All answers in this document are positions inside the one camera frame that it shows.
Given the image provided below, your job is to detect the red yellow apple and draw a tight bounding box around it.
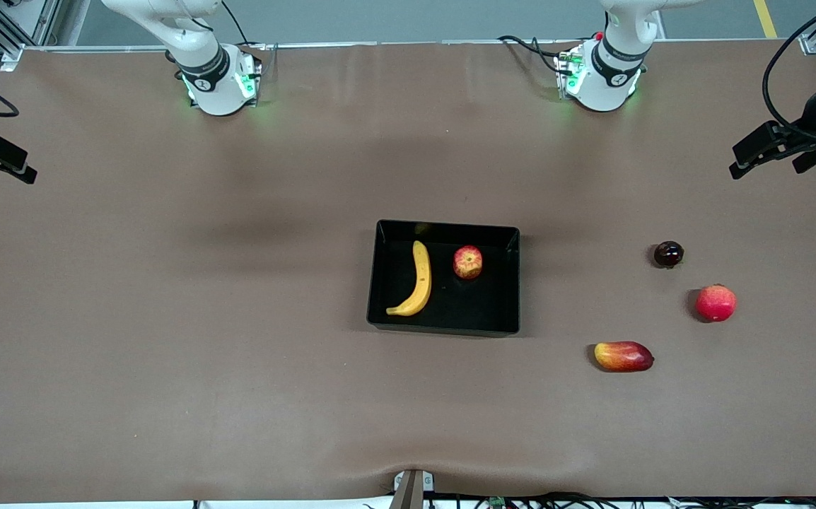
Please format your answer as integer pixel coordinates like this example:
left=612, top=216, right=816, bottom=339
left=453, top=245, right=484, bottom=281

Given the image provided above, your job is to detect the black base cable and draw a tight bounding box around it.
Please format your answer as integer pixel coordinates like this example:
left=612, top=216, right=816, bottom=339
left=498, top=35, right=571, bottom=76
left=221, top=0, right=271, bottom=78

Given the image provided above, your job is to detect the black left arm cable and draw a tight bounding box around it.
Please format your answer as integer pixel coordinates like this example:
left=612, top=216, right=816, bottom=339
left=762, top=0, right=816, bottom=142

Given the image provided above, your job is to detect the brown table cover mat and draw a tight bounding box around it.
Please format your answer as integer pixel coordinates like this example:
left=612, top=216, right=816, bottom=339
left=0, top=40, right=816, bottom=504

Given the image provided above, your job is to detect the black plastic box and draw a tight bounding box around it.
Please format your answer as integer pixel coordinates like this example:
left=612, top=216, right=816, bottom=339
left=366, top=219, right=521, bottom=337

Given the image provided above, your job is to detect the yellow banana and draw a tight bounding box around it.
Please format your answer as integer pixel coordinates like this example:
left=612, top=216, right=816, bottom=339
left=386, top=240, right=433, bottom=317

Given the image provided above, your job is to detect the red yellow mango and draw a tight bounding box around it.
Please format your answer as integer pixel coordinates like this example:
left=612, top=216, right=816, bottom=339
left=594, top=341, right=655, bottom=373

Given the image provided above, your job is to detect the dark purple mangosteen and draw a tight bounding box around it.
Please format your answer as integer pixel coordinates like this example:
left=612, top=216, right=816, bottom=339
left=654, top=240, right=685, bottom=269

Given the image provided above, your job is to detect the red round peach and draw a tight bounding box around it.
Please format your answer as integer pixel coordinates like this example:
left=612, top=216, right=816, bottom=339
left=695, top=284, right=738, bottom=324

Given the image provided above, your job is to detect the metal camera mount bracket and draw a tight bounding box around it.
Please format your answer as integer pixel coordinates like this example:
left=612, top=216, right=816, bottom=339
left=392, top=469, right=436, bottom=509

